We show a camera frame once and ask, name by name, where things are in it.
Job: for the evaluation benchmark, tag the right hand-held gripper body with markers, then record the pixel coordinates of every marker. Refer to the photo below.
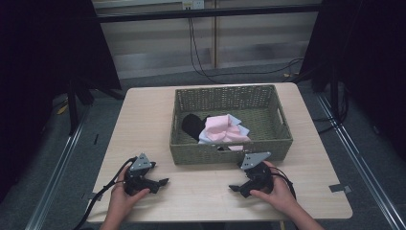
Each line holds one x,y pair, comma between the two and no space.
255,159

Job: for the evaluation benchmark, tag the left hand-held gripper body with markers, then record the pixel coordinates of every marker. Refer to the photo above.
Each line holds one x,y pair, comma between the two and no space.
139,163

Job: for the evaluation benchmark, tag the person's right hand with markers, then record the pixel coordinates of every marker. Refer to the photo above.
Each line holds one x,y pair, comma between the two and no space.
282,196

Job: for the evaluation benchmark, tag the person's left hand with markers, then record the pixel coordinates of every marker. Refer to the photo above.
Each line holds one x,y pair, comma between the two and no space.
119,199

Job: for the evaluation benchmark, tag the light blue cloth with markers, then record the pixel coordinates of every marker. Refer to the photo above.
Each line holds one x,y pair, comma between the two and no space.
240,127

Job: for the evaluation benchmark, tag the green woven basket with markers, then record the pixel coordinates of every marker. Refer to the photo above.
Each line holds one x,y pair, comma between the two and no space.
265,124

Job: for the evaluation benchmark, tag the pink cloth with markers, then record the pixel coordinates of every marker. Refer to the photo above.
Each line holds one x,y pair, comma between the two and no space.
220,127

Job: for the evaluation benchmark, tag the black sock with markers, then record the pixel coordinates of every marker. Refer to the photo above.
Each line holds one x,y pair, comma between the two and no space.
192,125

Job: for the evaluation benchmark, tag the black metal stand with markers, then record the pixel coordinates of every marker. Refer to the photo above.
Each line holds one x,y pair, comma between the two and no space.
72,105

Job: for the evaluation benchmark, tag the grey tape strip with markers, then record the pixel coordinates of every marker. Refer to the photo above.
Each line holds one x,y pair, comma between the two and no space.
340,188

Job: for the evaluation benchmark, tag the yellow floor tape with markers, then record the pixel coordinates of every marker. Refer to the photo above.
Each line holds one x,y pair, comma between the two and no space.
62,109

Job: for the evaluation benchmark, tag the black curtain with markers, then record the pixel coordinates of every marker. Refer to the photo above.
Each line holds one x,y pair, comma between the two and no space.
370,64
48,64

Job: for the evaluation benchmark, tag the black metal crossbar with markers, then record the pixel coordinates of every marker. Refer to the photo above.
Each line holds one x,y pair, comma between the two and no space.
204,13

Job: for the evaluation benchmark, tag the metal floor rail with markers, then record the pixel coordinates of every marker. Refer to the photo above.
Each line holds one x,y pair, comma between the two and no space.
360,163
60,169

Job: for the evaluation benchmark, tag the white wall power outlet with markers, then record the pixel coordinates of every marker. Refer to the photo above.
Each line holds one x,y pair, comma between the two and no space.
193,4

